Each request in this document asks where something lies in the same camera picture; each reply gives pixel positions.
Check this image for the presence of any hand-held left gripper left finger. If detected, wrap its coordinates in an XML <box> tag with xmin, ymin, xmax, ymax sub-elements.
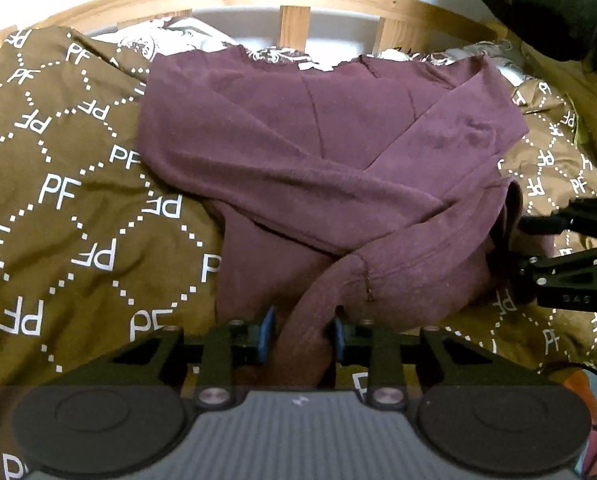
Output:
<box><xmin>86</xmin><ymin>305</ymin><xmax>278</xmax><ymax>406</ymax></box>

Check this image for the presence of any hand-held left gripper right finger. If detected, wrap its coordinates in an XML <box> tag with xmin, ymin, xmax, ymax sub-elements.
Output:
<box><xmin>333</xmin><ymin>317</ymin><xmax>539</xmax><ymax>406</ymax></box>

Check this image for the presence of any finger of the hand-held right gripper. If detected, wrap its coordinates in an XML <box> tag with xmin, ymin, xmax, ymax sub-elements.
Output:
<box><xmin>521</xmin><ymin>197</ymin><xmax>597</xmax><ymax>241</ymax></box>
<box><xmin>516</xmin><ymin>245</ymin><xmax>597</xmax><ymax>311</ymax></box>

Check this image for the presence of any maroon long-sleeve sweater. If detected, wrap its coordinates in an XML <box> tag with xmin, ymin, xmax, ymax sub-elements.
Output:
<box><xmin>139</xmin><ymin>45</ymin><xmax>529</xmax><ymax>391</ymax></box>

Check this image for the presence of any dark hanging jacket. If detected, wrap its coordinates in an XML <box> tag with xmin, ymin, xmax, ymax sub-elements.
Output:
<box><xmin>473</xmin><ymin>0</ymin><xmax>597</xmax><ymax>61</ymax></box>

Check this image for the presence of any brown patterned duvet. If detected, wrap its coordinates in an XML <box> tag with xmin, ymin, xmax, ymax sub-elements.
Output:
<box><xmin>0</xmin><ymin>25</ymin><xmax>597</xmax><ymax>480</ymax></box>

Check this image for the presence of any white paisley pillow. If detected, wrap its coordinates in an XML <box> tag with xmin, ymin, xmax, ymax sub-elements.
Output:
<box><xmin>91</xmin><ymin>17</ymin><xmax>524</xmax><ymax>86</ymax></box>

